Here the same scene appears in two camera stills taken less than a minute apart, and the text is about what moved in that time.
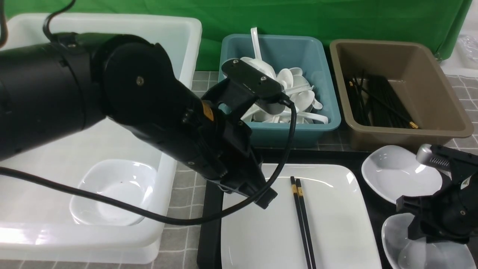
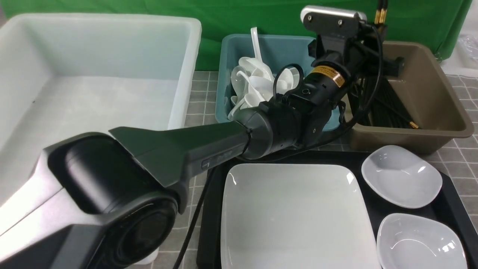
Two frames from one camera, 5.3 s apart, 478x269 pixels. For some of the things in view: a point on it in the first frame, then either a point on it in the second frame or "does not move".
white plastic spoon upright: [257, 49] does not move
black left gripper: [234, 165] to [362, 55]
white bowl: [392, 171] does not move
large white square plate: [341, 235] does not move
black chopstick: [299, 185] to [383, 16]
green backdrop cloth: [435, 22] does not move
